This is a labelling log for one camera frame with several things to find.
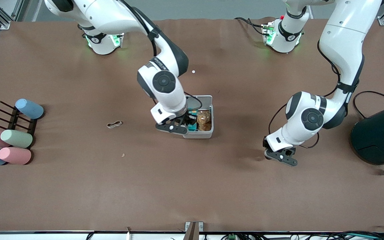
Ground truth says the white rectangular trash box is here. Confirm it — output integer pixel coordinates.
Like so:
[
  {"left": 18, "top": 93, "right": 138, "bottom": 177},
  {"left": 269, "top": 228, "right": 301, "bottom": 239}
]
[{"left": 181, "top": 95, "right": 214, "bottom": 139}]

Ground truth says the dark teal pedal trash can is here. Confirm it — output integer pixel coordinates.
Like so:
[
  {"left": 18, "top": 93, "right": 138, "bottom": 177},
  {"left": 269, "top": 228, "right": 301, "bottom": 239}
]
[{"left": 351, "top": 101, "right": 384, "bottom": 175}]

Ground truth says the brown snack bag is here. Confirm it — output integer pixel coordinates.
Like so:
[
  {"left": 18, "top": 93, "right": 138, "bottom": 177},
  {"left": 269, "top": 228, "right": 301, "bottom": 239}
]
[{"left": 197, "top": 111, "right": 212, "bottom": 131}]

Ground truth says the green lit base board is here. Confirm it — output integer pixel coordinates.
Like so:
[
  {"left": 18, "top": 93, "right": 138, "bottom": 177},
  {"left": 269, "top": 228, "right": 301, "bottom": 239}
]
[
  {"left": 261, "top": 21, "right": 277, "bottom": 46},
  {"left": 111, "top": 32, "right": 125, "bottom": 48}
]

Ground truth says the pale green cylindrical cup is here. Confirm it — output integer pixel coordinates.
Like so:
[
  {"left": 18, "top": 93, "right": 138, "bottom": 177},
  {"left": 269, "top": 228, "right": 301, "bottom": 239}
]
[{"left": 0, "top": 129, "right": 33, "bottom": 149}]

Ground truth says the dark wooden peg rack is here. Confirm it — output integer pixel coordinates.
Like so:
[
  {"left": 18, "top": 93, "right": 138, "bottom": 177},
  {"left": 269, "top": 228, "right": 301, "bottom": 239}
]
[{"left": 0, "top": 100, "right": 38, "bottom": 134}]

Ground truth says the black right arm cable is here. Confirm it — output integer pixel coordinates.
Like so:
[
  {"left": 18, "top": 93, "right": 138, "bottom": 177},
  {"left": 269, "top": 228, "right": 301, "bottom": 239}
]
[{"left": 120, "top": 0, "right": 203, "bottom": 112}]

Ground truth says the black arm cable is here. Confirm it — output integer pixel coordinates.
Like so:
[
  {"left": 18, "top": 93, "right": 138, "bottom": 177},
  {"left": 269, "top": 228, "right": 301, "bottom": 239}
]
[
  {"left": 268, "top": 39, "right": 342, "bottom": 149},
  {"left": 120, "top": 0, "right": 203, "bottom": 112}
]

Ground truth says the black looped table cable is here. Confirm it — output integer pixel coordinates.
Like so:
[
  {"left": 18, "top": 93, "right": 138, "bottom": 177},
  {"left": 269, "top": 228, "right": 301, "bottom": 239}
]
[{"left": 352, "top": 91, "right": 384, "bottom": 119}]

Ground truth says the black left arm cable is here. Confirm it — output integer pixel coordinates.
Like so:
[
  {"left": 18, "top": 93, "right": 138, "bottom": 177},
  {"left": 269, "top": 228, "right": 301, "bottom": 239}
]
[{"left": 268, "top": 39, "right": 342, "bottom": 149}]

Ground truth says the metal table edge bracket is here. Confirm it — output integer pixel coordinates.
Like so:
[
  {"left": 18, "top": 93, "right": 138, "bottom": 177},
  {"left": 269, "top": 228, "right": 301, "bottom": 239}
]
[{"left": 185, "top": 221, "right": 204, "bottom": 240}]

